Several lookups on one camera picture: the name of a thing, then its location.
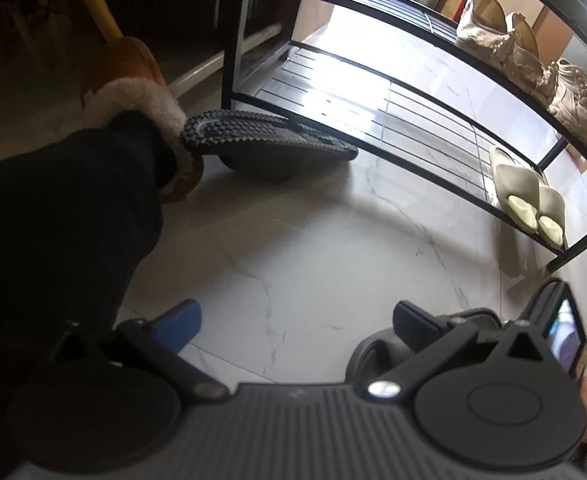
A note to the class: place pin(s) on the beige slipper inner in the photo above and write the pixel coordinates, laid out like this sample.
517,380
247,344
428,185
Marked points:
517,189

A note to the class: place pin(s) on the black slipper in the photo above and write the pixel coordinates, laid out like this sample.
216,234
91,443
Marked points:
264,147

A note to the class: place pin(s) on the brown fur-lined boot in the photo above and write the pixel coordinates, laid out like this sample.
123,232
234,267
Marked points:
125,77

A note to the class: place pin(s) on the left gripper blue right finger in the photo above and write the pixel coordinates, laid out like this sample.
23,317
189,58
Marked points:
422,358

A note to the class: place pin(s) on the beige slipper near rack post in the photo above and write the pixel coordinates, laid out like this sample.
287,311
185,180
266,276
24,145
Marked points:
551,216

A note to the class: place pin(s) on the dark trouser leg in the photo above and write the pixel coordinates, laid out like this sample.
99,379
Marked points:
76,219

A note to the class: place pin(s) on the black metal shoe rack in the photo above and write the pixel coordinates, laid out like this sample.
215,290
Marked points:
383,115

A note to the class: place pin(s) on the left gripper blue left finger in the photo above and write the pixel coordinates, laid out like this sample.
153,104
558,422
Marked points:
155,346

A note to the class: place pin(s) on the beige sneaker on shelf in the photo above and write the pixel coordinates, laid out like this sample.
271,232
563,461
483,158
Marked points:
526,68
483,33
569,105

